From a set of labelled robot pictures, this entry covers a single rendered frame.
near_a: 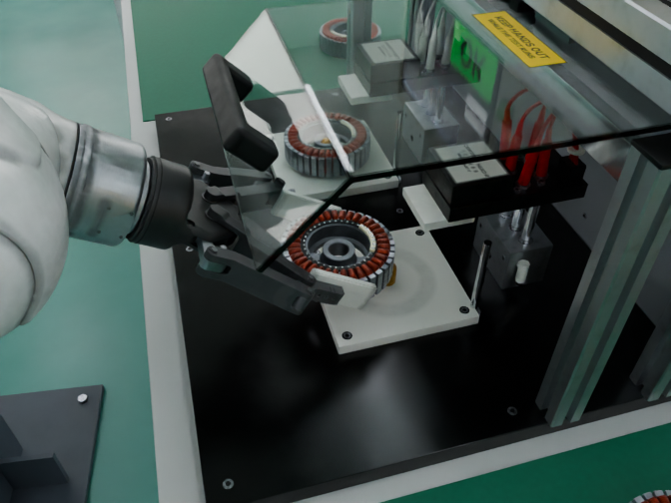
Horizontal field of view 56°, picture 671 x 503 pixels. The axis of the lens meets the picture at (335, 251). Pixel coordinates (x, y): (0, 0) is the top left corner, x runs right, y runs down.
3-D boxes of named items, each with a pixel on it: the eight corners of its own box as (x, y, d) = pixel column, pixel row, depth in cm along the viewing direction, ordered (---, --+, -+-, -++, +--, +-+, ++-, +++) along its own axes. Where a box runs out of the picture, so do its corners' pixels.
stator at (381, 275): (297, 317, 60) (296, 290, 57) (274, 242, 68) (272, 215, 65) (407, 296, 62) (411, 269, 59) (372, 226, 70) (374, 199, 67)
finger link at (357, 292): (313, 266, 56) (315, 272, 55) (375, 283, 59) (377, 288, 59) (297, 289, 57) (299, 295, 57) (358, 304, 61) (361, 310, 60)
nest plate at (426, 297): (338, 354, 62) (338, 346, 61) (303, 254, 73) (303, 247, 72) (478, 323, 65) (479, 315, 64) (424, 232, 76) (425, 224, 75)
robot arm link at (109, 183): (43, 256, 49) (120, 272, 52) (79, 164, 44) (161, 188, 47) (49, 188, 55) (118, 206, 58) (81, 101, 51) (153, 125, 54)
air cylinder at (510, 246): (500, 289, 69) (510, 252, 65) (471, 246, 74) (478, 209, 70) (542, 280, 70) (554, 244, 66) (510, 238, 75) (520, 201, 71)
